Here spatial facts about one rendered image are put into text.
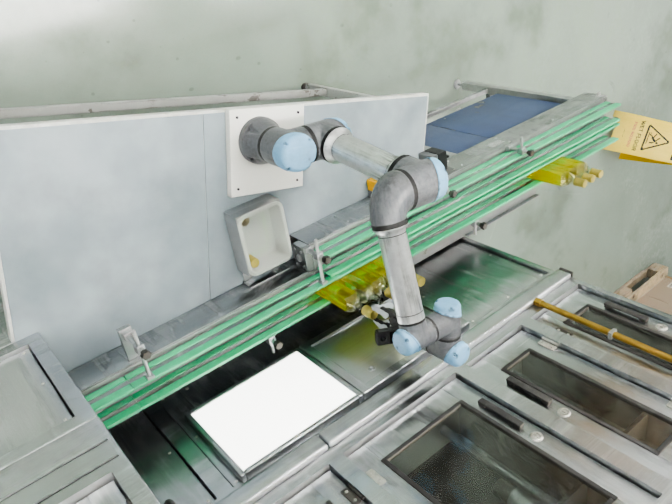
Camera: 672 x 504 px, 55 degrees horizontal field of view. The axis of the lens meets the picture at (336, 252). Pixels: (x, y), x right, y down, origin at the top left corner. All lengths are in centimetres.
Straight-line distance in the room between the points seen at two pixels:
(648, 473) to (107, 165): 162
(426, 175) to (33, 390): 113
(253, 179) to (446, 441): 100
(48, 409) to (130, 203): 63
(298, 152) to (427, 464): 94
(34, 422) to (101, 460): 26
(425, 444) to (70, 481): 92
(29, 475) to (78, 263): 67
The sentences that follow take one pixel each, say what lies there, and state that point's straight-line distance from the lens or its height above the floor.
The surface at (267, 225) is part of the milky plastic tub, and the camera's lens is 220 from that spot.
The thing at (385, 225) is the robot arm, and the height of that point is 141.
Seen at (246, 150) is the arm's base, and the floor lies 81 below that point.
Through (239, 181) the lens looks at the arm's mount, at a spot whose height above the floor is 78.
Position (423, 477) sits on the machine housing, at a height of 163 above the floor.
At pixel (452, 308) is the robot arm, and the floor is 150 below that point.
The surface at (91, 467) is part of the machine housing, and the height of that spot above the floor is 139.
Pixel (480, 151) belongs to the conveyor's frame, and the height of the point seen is 82.
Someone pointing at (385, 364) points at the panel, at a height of 126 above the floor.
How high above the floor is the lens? 253
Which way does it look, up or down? 47 degrees down
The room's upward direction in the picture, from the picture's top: 116 degrees clockwise
